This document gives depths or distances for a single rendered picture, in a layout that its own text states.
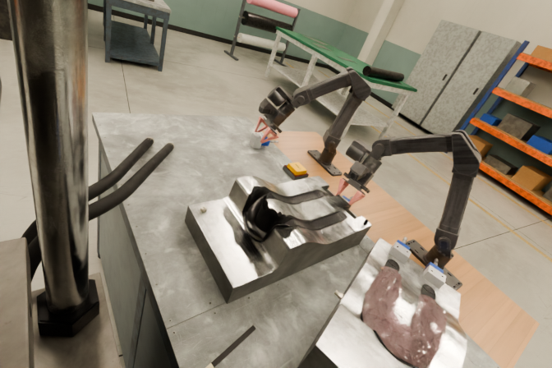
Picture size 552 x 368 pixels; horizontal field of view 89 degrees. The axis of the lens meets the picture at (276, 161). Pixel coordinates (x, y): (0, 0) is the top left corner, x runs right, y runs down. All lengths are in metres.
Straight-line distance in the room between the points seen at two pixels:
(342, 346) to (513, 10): 6.50
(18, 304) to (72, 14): 0.30
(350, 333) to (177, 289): 0.37
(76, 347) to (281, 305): 0.40
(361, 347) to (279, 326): 0.18
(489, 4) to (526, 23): 0.77
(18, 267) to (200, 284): 0.37
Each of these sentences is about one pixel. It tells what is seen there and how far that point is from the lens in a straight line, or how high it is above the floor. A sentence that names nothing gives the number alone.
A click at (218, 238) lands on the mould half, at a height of 0.86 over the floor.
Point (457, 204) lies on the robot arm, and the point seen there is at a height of 1.04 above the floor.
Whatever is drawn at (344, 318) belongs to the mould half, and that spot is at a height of 0.91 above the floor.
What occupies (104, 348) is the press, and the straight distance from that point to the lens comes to 0.67.
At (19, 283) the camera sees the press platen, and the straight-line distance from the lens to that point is 0.44.
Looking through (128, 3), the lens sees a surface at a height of 0.74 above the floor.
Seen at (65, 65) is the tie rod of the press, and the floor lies 1.27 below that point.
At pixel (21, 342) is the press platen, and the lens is 0.41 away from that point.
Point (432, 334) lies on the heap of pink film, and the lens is 0.79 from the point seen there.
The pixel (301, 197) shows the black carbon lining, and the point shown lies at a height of 0.88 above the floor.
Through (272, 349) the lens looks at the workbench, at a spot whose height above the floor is 0.80.
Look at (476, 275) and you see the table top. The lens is 1.30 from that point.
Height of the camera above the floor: 1.39
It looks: 29 degrees down
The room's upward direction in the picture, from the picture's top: 21 degrees clockwise
